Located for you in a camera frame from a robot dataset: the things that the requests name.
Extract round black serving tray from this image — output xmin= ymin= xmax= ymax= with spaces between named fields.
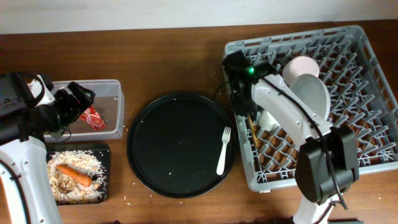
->
xmin=126 ymin=92 xmax=238 ymax=198

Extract orange carrot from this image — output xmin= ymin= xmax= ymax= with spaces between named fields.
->
xmin=57 ymin=165 xmax=92 ymax=187

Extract red snack wrapper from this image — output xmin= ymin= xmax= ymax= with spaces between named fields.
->
xmin=80 ymin=106 xmax=106 ymax=131

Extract clear plastic bin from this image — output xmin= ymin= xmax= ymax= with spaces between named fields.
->
xmin=44 ymin=79 xmax=124 ymax=143

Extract pink bowl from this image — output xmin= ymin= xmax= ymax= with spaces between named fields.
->
xmin=282 ymin=56 xmax=320 ymax=86

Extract black rectangular tray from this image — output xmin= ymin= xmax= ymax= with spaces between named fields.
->
xmin=45 ymin=142 xmax=111 ymax=206

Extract rice and food scraps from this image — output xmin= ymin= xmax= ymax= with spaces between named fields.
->
xmin=46 ymin=150 xmax=108 ymax=205

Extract cream white cup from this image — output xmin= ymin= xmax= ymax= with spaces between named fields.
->
xmin=257 ymin=110 xmax=279 ymax=131

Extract white plastic fork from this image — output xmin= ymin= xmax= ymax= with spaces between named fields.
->
xmin=216 ymin=127 xmax=231 ymax=175

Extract grey dishwasher rack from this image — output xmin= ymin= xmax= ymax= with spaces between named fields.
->
xmin=224 ymin=26 xmax=397 ymax=193

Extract light blue plate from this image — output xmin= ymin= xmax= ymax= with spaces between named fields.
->
xmin=290 ymin=74 xmax=331 ymax=119

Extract wooden chopstick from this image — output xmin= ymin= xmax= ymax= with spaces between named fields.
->
xmin=248 ymin=114 xmax=259 ymax=149

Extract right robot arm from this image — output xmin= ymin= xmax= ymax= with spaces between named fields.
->
xmin=221 ymin=51 xmax=359 ymax=223

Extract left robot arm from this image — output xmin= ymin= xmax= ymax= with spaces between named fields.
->
xmin=1 ymin=72 xmax=95 ymax=223

